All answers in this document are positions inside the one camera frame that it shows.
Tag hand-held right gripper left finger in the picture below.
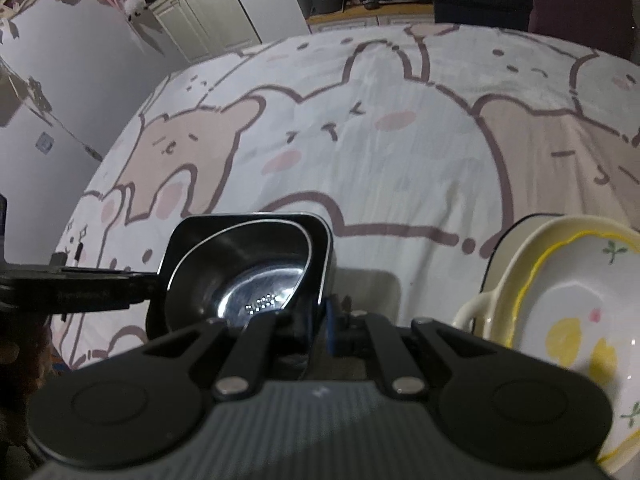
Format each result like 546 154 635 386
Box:
142 310 321 401

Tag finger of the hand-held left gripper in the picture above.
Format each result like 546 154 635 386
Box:
126 269 169 309

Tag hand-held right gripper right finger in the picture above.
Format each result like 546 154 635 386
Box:
323 299 501 401

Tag round steel bowl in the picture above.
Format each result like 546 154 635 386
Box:
164 217 313 333

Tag large steel rectangular tray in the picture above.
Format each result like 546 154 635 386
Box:
145 212 335 381

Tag white square leaf-print plate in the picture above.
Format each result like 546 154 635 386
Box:
479 214 538 293

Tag cream oval dish with handles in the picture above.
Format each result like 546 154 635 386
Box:
452 215 640 356

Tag floral bowl with yellow rim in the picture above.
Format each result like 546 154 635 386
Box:
515 230 640 476

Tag white base cabinets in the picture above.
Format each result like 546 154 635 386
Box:
150 0 263 63

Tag wooden low cabinet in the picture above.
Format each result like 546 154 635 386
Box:
306 2 436 36

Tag maroon chair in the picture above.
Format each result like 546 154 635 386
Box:
529 0 636 53

